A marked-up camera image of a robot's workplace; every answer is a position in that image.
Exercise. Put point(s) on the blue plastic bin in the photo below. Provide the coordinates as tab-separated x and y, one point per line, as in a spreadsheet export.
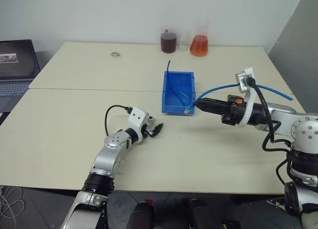
174	102

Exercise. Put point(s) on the flask with dark red liquid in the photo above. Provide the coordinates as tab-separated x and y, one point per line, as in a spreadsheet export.
169	44

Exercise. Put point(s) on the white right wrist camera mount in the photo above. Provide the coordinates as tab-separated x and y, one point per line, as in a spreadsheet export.
249	103

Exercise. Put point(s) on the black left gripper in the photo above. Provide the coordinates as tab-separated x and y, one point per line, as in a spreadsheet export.
147	130

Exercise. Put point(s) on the grey laptop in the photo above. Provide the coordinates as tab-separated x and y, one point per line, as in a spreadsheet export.
15	65

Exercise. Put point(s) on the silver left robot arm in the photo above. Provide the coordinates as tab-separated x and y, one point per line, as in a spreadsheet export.
109	157

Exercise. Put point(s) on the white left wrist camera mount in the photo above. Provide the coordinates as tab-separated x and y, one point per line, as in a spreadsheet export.
137	117

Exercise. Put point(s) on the conical flask with orange liquid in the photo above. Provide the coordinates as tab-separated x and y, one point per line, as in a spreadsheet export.
198	47

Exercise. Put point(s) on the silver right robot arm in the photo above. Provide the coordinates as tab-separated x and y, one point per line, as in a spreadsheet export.
305	127

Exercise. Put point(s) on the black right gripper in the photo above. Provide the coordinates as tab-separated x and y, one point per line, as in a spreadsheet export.
234	111

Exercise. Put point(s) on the clear empty beaker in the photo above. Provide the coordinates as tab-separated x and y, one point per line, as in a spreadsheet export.
183	44

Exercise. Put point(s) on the dark rounded shape red cap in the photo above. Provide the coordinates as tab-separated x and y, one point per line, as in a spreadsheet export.
142	214
198	214

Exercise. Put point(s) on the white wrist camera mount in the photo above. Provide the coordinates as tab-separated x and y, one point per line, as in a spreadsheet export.
137	117
249	103

